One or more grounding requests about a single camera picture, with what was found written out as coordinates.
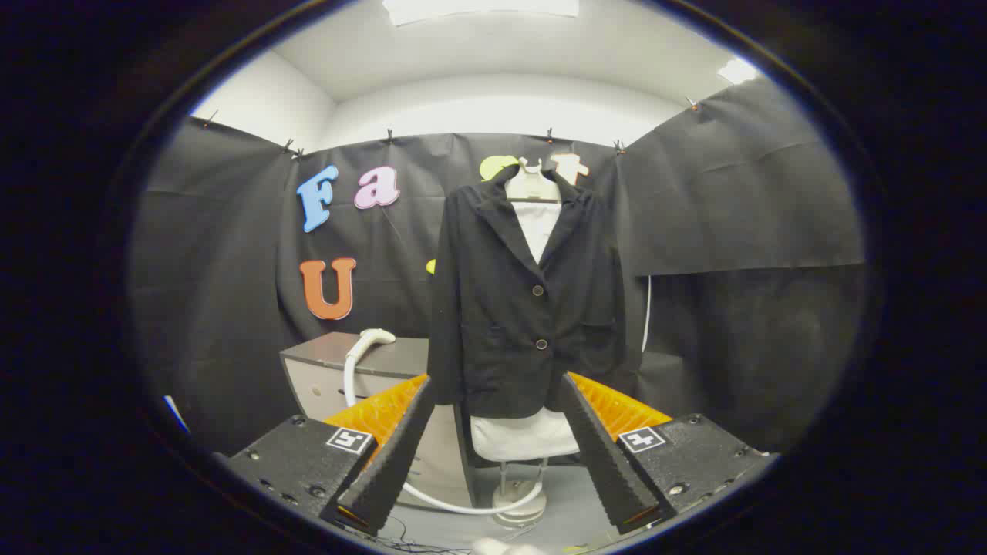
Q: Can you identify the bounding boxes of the long ceiling light panel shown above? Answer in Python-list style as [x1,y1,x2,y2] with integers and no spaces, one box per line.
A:
[383,0,580,26]

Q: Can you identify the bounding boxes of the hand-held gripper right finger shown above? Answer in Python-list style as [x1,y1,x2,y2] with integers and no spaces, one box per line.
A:
[559,372,778,536]

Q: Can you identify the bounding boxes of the black suit jacket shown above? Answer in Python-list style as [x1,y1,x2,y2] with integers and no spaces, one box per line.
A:
[426,163,629,419]

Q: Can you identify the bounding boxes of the grey cabinet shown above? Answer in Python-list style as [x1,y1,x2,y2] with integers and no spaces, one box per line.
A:
[279,331,480,510]

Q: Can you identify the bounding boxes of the white plastic hanger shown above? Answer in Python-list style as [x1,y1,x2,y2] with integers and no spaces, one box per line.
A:
[505,157,562,204]

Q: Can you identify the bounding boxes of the small ceiling light panel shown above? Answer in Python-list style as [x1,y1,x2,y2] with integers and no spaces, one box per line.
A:
[717,59,761,85]

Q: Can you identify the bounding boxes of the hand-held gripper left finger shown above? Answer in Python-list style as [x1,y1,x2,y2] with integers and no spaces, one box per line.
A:
[220,374,434,538]

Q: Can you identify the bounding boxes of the black backdrop cloth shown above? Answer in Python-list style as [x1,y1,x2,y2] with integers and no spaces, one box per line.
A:
[127,77,868,463]

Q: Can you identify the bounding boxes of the steamer stand base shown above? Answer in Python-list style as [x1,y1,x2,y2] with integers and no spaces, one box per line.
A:
[493,459,550,527]

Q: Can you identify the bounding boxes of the black floor cables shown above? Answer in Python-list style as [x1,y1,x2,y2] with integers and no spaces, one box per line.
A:
[339,516,471,554]

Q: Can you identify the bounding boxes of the row of small backdrop clips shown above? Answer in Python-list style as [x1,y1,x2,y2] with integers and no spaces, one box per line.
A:
[204,96,700,159]

